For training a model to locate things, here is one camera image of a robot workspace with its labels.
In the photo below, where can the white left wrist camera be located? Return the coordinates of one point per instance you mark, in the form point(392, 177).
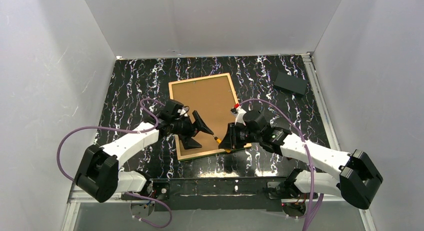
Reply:
point(183, 111)

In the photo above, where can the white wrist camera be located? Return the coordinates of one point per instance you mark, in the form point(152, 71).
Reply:
point(183, 111)
point(238, 113)

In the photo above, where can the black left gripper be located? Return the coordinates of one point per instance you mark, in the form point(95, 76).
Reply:
point(191, 127)

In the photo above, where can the aluminium rail frame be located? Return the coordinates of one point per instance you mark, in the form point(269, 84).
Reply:
point(253, 78)

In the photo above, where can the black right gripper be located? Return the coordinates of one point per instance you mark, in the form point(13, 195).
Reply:
point(234, 136)

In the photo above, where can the black rectangular box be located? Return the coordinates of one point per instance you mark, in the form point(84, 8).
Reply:
point(290, 84)

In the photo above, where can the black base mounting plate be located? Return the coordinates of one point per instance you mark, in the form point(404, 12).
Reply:
point(246, 193)

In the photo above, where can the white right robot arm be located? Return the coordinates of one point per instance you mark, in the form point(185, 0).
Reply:
point(351, 176)

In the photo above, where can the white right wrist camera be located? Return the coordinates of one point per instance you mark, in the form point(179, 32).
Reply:
point(238, 113)

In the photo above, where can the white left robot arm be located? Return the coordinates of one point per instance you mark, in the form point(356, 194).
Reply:
point(99, 173)

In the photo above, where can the yellow handled screwdriver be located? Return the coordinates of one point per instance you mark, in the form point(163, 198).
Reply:
point(219, 141)

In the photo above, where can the green wooden photo frame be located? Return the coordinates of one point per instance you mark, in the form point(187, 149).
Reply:
point(212, 97)

